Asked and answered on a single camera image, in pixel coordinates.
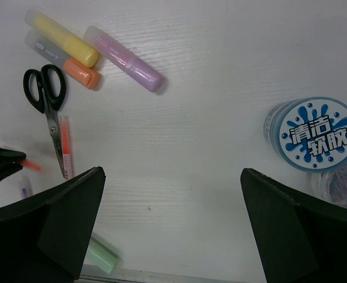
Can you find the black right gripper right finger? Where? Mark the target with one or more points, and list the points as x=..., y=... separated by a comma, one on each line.
x=299, y=238

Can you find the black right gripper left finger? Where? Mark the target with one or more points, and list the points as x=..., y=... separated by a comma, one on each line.
x=44, y=238

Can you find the orange gel pen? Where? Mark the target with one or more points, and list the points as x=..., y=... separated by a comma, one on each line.
x=30, y=165

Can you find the purple gel pen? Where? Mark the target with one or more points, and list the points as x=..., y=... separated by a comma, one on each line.
x=24, y=187

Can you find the green highlighter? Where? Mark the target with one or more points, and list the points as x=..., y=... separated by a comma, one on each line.
x=100, y=254

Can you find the clear jar of rubber bands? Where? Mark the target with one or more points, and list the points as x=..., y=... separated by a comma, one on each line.
x=330, y=186

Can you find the red-orange gel pen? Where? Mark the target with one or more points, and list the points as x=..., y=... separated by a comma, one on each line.
x=66, y=147

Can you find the orange highlighter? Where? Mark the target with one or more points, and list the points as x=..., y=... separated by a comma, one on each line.
x=87, y=77

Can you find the yellow highlighter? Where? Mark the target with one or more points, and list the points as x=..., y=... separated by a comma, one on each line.
x=62, y=37

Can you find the purple highlighter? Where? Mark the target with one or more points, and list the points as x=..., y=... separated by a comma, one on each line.
x=124, y=59

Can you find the black handled scissors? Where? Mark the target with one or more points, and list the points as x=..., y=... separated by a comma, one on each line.
x=48, y=102

